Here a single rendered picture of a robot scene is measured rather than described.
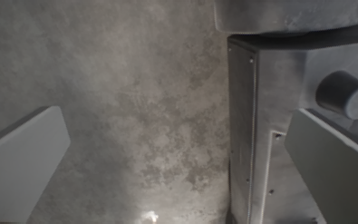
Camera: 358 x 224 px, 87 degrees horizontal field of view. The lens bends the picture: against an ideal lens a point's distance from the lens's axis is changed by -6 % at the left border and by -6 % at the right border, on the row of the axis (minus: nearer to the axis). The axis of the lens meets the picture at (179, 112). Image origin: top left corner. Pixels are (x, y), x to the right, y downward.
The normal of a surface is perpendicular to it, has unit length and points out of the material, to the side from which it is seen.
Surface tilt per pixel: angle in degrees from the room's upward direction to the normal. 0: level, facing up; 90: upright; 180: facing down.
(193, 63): 0
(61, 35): 0
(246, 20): 55
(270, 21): 37
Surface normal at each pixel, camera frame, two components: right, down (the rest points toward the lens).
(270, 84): -0.62, 0.44
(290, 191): 0.11, 0.45
